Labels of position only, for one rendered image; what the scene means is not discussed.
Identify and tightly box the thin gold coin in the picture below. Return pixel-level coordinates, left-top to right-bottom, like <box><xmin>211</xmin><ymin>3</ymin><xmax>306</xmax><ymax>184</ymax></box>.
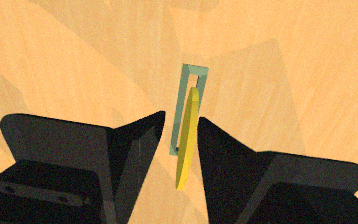
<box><xmin>175</xmin><ymin>87</ymin><xmax>199</xmax><ymax>190</ymax></box>

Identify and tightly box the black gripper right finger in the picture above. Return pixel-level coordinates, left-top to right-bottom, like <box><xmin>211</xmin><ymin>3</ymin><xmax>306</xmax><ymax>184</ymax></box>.
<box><xmin>197</xmin><ymin>116</ymin><xmax>358</xmax><ymax>224</ymax></box>

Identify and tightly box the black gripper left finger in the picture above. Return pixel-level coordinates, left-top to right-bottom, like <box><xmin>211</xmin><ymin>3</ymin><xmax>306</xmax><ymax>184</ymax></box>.
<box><xmin>0</xmin><ymin>110</ymin><xmax>166</xmax><ymax>224</ymax></box>

